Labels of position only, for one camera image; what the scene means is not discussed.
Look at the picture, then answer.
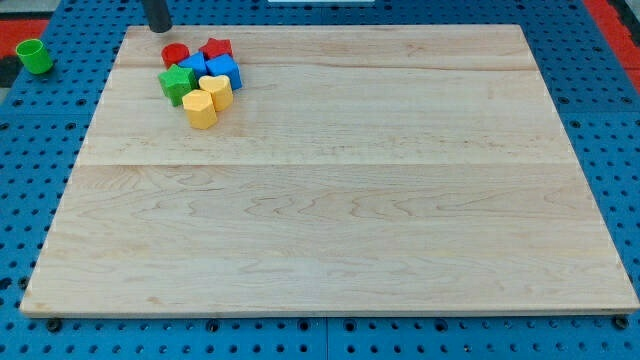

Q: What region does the red star block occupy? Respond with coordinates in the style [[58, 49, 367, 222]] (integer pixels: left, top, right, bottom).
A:
[[198, 38, 233, 60]]

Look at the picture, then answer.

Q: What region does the green star block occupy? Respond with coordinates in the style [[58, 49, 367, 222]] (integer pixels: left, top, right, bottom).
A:
[[158, 64, 197, 107]]

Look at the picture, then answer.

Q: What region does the light wooden board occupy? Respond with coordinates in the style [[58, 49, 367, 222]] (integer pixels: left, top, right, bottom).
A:
[[21, 24, 639, 318]]

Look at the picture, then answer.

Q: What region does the yellow heart block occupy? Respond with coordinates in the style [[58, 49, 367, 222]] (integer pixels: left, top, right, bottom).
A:
[[198, 75, 234, 112]]

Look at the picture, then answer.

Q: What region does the yellow hexagon block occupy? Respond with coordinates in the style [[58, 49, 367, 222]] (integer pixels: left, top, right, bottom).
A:
[[182, 89, 218, 130]]

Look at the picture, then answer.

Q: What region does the blue cube block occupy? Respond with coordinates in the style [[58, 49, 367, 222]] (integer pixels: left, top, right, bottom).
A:
[[205, 54, 242, 90]]

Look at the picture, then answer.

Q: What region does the blue moon block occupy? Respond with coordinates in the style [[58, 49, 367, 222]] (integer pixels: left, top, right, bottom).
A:
[[178, 52, 208, 80]]

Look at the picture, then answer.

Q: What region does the red cylinder block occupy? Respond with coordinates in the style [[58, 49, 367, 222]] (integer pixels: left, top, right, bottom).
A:
[[161, 42, 190, 69]]

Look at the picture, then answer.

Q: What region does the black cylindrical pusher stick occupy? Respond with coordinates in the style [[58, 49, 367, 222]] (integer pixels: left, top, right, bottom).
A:
[[141, 0, 173, 33]]

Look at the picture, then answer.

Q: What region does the green cylinder block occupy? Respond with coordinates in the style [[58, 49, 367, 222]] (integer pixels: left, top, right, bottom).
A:
[[15, 38, 53, 75]]

